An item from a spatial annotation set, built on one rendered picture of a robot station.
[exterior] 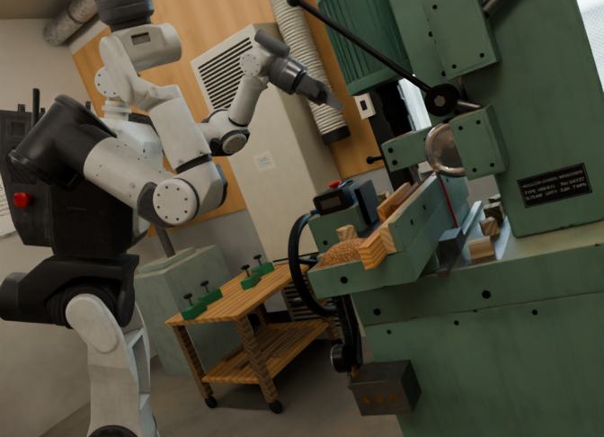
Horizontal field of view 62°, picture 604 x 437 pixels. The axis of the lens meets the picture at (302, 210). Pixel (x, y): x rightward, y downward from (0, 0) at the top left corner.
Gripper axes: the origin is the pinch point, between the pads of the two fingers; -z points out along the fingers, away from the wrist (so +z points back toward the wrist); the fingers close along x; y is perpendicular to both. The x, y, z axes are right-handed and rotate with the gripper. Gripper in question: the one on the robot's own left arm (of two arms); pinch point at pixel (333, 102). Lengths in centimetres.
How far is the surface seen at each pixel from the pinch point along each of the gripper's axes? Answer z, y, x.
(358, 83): -6.3, 6.1, 21.9
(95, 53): 207, -58, -215
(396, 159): -22.6, -3.7, 16.2
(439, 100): -23.3, 10.4, 34.5
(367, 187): -20.3, -13.0, 14.8
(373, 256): -28, -19, 52
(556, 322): -64, -13, 38
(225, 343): 6, -165, -166
